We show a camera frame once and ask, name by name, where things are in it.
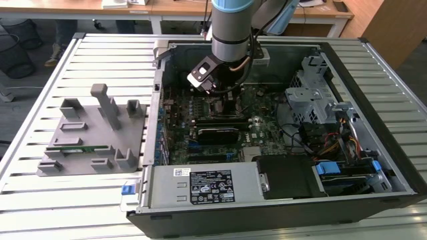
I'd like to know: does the blue case latch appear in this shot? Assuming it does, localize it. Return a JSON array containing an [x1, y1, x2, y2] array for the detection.
[[121, 183, 138, 196]]

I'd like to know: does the perforated metal drive cage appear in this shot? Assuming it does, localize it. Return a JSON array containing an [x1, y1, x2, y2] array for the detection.
[[284, 56, 355, 126]]

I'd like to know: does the yellow red wire bundle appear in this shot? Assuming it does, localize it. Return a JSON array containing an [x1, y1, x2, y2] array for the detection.
[[312, 117, 364, 161]]

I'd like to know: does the wooden desk white frame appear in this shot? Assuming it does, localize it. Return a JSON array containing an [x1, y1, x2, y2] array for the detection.
[[0, 0, 154, 35], [149, 0, 355, 38]]

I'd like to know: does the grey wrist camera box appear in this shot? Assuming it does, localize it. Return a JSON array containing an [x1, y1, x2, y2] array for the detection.
[[249, 48, 272, 68]]

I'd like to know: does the wooden cabinet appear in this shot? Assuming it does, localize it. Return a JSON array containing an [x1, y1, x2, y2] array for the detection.
[[339, 0, 427, 72]]

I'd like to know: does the black graphics card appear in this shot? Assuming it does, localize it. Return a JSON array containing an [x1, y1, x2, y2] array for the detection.
[[194, 127, 240, 146]]

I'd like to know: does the grey power supply with label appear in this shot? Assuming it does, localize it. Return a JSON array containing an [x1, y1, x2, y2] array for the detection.
[[136, 163, 268, 210]]

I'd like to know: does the grey parts rack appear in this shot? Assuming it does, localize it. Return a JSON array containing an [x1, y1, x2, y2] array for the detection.
[[34, 83, 149, 178]]

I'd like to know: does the black phone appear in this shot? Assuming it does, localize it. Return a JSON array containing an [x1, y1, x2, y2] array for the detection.
[[332, 0, 349, 13]]

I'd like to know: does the blue jeans leg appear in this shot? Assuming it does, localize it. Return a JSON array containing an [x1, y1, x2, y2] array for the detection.
[[114, 19, 137, 35], [53, 19, 80, 47]]

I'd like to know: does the green RAM stick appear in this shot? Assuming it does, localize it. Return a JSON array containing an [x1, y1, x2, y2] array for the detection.
[[45, 145, 109, 153]]

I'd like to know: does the CPU socket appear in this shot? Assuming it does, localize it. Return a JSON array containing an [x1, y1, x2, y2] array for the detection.
[[208, 98, 246, 120]]

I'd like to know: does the hard disk in blue carrier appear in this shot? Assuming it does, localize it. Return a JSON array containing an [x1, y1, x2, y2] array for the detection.
[[312, 159, 383, 197]]

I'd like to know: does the silver chipset heatsink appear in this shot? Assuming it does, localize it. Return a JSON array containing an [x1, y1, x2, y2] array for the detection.
[[241, 146, 265, 162]]

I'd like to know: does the black open PC case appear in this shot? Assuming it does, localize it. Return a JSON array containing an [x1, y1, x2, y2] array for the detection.
[[125, 37, 427, 240]]

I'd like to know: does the green motherboard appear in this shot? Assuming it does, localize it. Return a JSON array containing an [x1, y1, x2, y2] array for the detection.
[[158, 84, 301, 166]]

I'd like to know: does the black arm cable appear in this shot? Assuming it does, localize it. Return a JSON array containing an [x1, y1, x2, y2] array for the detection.
[[205, 24, 268, 96]]

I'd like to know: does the black mesh waste basket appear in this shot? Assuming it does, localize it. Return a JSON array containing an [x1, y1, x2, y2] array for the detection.
[[0, 17, 44, 50], [0, 33, 37, 80]]

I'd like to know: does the black expansion slot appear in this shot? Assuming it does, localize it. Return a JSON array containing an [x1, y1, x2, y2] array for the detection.
[[186, 154, 233, 163]]

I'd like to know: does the white sneaker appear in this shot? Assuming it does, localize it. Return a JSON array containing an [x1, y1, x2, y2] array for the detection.
[[42, 42, 68, 68]]

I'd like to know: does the grey stand foot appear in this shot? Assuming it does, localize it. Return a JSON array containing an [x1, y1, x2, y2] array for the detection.
[[0, 81, 16, 103]]

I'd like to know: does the white wrist camera black mount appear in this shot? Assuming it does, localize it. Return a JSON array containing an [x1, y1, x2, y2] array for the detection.
[[185, 55, 220, 95]]

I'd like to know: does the black plastic shroud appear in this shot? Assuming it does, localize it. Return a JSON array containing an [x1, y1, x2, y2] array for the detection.
[[255, 154, 327, 200]]

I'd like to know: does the black cable bundle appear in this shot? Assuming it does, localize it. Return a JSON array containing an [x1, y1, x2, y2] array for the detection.
[[275, 121, 329, 161]]

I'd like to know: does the silver disk bay bracket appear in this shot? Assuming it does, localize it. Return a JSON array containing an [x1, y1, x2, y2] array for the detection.
[[328, 101, 395, 195]]

